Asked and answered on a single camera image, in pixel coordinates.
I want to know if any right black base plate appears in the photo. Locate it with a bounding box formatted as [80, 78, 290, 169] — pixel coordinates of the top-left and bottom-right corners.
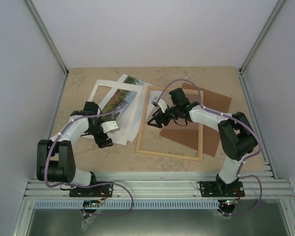
[196, 181, 245, 198]

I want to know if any white mat board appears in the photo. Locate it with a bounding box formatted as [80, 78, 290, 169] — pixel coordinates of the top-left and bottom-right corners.
[88, 80, 143, 145]

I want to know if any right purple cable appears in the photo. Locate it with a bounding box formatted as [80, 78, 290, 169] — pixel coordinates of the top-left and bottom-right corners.
[156, 79, 263, 217]

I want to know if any clear glass sheet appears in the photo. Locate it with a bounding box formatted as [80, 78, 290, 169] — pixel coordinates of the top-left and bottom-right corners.
[147, 88, 203, 153]

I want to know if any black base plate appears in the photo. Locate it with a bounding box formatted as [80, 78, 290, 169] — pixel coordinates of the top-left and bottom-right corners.
[69, 182, 114, 198]
[196, 181, 245, 198]

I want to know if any right aluminium corner post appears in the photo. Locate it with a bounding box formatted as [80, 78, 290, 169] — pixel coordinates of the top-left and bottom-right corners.
[238, 0, 287, 76]

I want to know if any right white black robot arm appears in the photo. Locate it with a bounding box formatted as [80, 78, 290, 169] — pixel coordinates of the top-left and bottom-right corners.
[147, 88, 258, 196]

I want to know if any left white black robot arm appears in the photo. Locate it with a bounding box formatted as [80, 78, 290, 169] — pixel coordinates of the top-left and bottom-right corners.
[36, 102, 113, 196]

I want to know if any left control board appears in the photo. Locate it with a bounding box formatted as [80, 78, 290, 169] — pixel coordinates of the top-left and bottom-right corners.
[82, 199, 105, 208]

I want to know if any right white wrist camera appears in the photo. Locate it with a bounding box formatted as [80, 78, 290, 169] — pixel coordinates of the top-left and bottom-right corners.
[151, 97, 168, 113]

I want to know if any right side aluminium rail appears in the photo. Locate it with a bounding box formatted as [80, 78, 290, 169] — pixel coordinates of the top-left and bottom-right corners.
[238, 70, 278, 179]

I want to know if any aluminium corner post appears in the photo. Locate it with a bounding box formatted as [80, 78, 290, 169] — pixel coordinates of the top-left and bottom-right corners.
[24, 0, 69, 77]
[238, 0, 287, 76]

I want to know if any light wooden picture frame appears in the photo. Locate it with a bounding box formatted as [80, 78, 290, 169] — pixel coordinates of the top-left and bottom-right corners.
[135, 86, 203, 161]

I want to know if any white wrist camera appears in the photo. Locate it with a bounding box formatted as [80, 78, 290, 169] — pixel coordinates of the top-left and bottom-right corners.
[151, 97, 168, 113]
[101, 120, 120, 133]

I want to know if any grey slotted cable duct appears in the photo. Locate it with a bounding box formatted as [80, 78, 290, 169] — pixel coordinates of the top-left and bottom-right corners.
[34, 200, 219, 210]

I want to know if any aluminium rail bed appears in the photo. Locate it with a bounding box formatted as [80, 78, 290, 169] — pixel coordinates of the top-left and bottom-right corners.
[24, 171, 295, 200]

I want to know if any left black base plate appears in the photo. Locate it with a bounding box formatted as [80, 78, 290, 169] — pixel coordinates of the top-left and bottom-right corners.
[69, 182, 114, 198]

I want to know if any brown backing board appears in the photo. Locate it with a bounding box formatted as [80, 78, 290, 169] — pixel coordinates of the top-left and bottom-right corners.
[160, 88, 232, 157]

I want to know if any left aluminium corner post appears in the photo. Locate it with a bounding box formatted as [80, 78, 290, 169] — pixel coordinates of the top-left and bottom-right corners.
[24, 0, 69, 77]

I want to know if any control board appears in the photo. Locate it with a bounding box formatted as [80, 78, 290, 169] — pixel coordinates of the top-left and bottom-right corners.
[221, 199, 238, 206]
[82, 199, 105, 208]

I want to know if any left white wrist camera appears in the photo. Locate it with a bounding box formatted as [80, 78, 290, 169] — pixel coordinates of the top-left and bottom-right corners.
[101, 120, 120, 133]

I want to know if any landscape photo print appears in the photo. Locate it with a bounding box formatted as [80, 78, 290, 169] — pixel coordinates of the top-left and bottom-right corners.
[99, 74, 149, 120]

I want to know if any right control board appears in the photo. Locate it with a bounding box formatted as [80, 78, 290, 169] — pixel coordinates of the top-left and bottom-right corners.
[221, 199, 238, 206]

